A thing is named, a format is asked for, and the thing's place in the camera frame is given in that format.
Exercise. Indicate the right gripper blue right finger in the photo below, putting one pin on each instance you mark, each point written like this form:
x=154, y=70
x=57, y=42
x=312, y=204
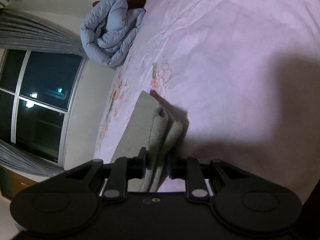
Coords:
x=189, y=171

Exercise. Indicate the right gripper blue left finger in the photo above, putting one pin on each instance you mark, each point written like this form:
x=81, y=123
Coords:
x=121, y=171

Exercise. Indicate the grey knit pants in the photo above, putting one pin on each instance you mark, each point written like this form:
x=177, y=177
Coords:
x=157, y=126

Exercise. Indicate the brown wooden door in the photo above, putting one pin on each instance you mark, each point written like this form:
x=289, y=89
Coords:
x=12, y=183

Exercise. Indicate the grey left curtain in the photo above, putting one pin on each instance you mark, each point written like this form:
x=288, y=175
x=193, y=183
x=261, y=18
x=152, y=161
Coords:
x=17, y=160

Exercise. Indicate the grey curtain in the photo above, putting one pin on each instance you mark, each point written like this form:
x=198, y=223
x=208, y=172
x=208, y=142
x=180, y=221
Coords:
x=21, y=31
x=17, y=160

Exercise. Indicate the sliding glass window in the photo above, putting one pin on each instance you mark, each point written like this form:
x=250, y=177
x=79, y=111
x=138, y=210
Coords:
x=37, y=91

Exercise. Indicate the pink floral bed sheet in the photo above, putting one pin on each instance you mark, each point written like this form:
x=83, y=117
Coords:
x=243, y=77

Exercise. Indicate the light blue rolled duvet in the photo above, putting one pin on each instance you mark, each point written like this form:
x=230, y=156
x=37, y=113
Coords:
x=109, y=30

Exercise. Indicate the grey right curtain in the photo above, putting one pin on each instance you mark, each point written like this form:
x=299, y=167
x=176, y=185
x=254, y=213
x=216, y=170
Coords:
x=21, y=31

